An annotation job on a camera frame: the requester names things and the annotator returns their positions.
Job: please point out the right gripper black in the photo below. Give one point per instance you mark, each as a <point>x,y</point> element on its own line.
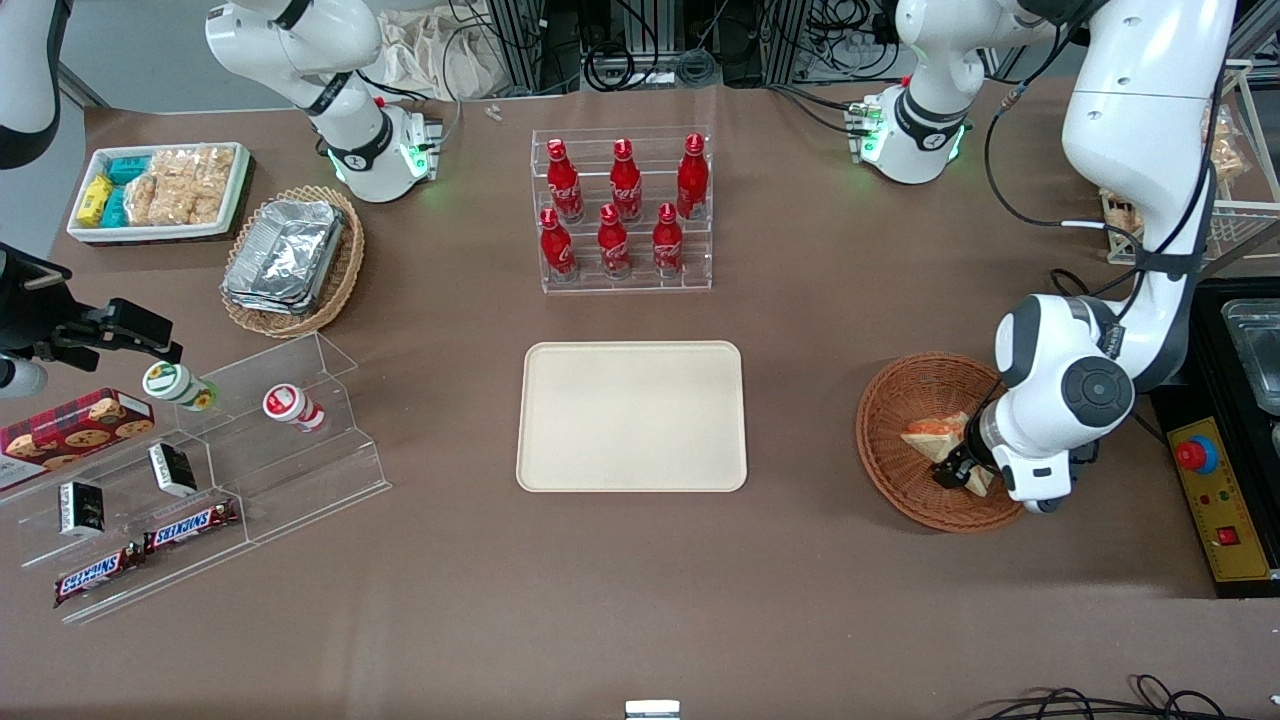
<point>32,316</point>

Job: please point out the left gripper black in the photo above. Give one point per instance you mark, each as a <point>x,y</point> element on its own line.
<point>963,461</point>

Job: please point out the triangle sandwich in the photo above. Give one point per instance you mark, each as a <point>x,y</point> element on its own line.
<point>935,435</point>

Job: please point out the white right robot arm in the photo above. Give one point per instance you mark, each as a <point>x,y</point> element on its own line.
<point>340,130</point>

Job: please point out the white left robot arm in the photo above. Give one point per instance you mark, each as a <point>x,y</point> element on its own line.
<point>1140,100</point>

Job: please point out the round brown wicker basket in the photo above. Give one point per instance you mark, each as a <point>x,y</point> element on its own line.
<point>900,480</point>

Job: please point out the light oval wicker basket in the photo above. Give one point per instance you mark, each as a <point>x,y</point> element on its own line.
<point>345,270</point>

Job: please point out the cream plastic tray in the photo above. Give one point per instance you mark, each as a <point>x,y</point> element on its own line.
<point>630,415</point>

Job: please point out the green capped yogurt bottle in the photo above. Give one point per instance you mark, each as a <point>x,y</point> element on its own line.
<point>175,385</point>

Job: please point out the white rectangular snack bin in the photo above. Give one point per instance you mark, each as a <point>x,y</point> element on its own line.
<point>150,233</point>

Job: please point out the red cookie box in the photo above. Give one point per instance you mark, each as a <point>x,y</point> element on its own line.
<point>70,430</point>

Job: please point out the teal snack pack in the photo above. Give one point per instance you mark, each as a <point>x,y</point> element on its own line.
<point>128,168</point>
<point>115,208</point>

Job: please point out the rice cracker packet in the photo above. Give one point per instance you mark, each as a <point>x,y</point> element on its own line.
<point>160,205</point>
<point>1226,140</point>
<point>205,170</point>

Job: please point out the yellow snack pack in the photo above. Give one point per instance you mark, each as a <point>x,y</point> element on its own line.
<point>95,200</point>

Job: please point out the small black white box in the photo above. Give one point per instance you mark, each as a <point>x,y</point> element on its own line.
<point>82,508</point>
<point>173,470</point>

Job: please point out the aluminium foil container stack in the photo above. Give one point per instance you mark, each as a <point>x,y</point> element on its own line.
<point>285,255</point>

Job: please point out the red capped yogurt bottle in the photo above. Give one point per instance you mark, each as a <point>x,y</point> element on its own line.
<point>290,405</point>

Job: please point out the Snickers chocolate bar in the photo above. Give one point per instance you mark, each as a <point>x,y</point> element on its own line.
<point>190,526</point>
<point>98,575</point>

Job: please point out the clear acrylic tiered stand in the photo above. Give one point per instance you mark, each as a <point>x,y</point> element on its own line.
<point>300,470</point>

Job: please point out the yellow emergency stop box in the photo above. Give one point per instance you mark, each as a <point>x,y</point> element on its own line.
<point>1225,510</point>

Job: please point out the steel pan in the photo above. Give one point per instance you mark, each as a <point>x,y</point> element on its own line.
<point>1258,355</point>

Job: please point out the red cola bottle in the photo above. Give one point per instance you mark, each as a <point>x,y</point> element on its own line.
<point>667,245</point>
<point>564,185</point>
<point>692,180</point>
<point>626,185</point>
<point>557,248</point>
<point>613,245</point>

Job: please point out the clear acrylic bottle rack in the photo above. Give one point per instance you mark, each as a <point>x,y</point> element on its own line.
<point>620,285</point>

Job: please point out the white cloth bag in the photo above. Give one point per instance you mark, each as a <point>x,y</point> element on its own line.
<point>440,55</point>

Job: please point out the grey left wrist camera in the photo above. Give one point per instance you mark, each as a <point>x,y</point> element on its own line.
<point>1046,505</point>

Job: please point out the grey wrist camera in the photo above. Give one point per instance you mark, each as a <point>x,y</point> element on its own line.
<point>20,378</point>
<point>1046,505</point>

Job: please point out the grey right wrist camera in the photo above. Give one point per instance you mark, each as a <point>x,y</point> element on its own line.
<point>20,378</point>

